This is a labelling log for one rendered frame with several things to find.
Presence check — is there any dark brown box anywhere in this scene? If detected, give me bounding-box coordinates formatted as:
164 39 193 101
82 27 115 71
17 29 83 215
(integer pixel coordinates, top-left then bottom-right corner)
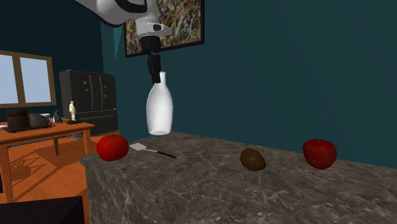
5 108 31 132

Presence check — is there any cream figurine on black base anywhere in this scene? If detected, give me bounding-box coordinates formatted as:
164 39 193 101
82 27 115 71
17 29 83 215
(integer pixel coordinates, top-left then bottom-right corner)
66 100 83 125

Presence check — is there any spatula with black handle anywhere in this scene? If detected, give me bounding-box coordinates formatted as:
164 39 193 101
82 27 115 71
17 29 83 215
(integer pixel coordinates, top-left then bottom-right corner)
129 142 177 159

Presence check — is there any window with brown frame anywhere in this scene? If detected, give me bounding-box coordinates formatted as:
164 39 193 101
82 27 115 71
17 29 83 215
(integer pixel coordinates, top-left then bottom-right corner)
0 50 57 109

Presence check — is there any brown kiwi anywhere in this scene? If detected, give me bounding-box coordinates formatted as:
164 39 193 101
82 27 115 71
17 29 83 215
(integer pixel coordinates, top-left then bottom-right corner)
239 147 267 172

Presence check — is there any dark red apple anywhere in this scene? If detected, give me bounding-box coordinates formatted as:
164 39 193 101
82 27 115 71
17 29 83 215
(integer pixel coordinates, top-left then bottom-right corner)
302 138 338 171

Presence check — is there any white bottle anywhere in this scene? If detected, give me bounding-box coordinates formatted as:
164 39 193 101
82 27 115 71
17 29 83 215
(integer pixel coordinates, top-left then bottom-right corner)
146 71 174 136

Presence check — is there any black refrigerator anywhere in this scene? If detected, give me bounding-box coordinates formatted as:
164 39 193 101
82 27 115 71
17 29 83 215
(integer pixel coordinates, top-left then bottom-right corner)
59 69 119 136

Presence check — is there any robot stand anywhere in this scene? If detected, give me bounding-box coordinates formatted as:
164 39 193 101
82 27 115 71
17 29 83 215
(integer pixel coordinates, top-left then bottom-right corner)
0 195 85 224

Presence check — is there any red tomato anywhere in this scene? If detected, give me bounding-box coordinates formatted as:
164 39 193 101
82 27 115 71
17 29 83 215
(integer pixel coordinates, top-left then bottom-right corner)
96 134 130 162

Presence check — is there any orange wooden table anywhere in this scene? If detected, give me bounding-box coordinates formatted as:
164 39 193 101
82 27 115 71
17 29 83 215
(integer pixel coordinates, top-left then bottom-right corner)
0 119 96 204

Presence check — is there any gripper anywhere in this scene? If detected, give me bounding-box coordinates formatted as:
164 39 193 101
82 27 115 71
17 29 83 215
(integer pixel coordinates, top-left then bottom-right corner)
141 35 163 84

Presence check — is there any framed abstract wall picture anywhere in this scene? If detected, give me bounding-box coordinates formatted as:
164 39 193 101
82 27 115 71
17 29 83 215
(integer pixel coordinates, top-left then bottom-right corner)
123 0 205 59

